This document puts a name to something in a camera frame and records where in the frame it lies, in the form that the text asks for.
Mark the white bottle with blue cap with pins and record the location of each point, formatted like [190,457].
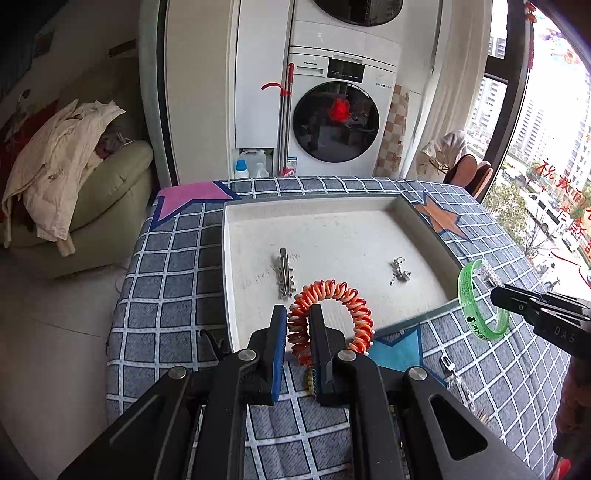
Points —
[240,169]

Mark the dark window frame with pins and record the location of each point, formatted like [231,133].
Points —
[508,92]

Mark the white dryer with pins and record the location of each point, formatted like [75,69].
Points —
[351,27]

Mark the brown chair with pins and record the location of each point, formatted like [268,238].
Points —
[479,177]

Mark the checkered board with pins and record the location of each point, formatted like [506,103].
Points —
[392,134]

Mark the small silver charm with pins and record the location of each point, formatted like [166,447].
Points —
[400,272]

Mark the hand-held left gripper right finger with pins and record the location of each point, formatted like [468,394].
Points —
[319,355]

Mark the green wristband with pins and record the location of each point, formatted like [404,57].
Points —
[466,304]

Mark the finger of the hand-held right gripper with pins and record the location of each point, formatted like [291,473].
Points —
[563,330]
[517,297]

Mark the silver hair clip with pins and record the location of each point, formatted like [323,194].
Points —
[282,272]

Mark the clear plastic jug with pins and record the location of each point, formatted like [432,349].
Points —
[255,159]

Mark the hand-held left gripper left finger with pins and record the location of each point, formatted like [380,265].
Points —
[280,355]

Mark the beige cloth on chair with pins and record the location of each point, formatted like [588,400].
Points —
[441,154]

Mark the red window lettering decal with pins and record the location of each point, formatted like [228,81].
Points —
[561,180]

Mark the grey grid tablecloth with stars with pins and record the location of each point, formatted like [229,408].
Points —
[171,277]

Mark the cream sofa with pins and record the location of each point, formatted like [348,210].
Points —
[120,194]

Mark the cream jacket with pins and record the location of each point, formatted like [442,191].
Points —
[51,166]

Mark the white tray with grey rim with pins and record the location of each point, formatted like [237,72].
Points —
[332,240]

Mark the white cabinet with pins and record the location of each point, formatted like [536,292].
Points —
[261,74]

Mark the white front-load washing machine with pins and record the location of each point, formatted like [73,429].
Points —
[341,120]

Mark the person's right forearm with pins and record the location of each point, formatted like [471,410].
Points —
[575,406]

